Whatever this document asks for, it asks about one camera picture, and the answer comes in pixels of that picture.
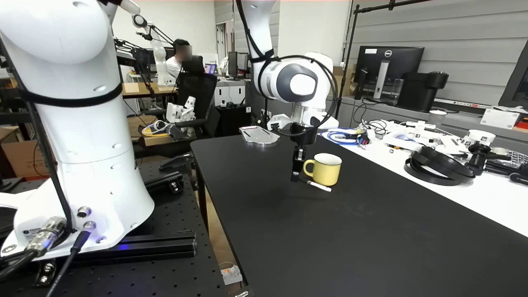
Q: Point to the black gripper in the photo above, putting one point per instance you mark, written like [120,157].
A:
[302,137]

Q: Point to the black computer monitor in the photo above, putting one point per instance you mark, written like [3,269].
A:
[381,71]

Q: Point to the yellow ceramic cup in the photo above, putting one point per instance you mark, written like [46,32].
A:
[323,169]

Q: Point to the black office chair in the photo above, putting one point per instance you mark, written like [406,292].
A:
[194,101]

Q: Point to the black optical breadboard base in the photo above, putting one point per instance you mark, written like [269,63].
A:
[166,256]

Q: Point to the seated person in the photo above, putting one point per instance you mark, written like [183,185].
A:
[180,50]

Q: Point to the black headphones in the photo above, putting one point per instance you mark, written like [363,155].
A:
[435,167]

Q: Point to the aluminium mounting plate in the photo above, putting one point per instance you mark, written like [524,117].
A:
[257,136]

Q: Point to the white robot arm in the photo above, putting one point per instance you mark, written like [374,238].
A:
[62,56]

